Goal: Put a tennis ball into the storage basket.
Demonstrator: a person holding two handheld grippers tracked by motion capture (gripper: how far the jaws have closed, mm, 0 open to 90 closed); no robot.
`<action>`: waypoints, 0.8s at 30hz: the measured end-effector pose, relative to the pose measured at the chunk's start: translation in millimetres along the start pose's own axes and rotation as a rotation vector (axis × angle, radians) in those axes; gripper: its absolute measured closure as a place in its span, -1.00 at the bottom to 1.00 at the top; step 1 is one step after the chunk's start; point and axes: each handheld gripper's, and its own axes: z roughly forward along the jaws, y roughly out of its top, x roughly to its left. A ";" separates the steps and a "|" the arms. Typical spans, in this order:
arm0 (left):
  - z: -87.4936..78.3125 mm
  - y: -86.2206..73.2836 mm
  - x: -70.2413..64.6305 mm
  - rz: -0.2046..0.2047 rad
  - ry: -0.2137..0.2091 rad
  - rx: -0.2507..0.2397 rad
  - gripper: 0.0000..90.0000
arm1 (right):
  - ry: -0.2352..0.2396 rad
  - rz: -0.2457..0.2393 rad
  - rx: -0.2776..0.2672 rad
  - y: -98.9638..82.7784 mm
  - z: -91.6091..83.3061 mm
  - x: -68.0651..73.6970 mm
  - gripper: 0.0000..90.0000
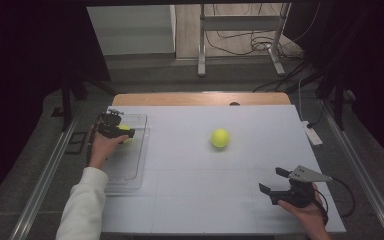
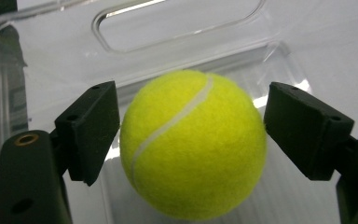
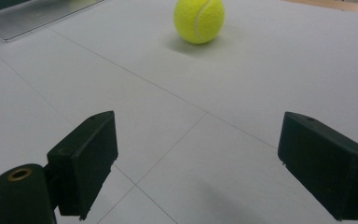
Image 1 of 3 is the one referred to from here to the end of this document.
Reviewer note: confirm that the person's left hand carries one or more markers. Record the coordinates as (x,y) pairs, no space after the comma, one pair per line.
(103,148)

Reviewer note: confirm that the black rectangular floor frame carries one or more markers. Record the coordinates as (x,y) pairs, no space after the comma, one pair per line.
(76,143)

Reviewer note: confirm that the black metal stand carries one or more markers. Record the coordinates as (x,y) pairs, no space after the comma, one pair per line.
(66,100)
(339,103)

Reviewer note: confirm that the yellow tennis ball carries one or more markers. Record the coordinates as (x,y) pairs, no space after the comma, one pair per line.
(220,138)
(125,127)

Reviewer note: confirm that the white table board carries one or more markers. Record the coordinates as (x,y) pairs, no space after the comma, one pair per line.
(230,190)

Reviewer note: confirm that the white cabinet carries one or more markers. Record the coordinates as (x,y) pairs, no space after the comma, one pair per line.
(130,30)

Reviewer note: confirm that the aluminium floor rail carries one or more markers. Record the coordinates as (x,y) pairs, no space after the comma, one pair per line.
(43,180)
(363,173)

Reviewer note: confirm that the white metal stand frame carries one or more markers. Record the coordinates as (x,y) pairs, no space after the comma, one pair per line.
(240,22)

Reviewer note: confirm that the dark curtain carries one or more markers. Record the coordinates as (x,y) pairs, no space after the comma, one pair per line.
(373,66)
(20,83)

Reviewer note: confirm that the wooden table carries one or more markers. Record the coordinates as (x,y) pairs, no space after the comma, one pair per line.
(180,99)

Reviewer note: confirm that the white power strip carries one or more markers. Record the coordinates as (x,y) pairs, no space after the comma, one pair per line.
(312,134)

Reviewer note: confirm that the person's right hand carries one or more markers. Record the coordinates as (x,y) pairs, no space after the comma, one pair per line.
(305,216)

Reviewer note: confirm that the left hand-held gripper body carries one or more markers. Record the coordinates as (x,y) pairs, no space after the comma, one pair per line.
(108,126)

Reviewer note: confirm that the clear plastic tray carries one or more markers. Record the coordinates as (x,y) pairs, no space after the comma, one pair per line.
(130,160)

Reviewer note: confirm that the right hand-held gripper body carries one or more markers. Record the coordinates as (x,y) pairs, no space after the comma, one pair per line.
(296,195)

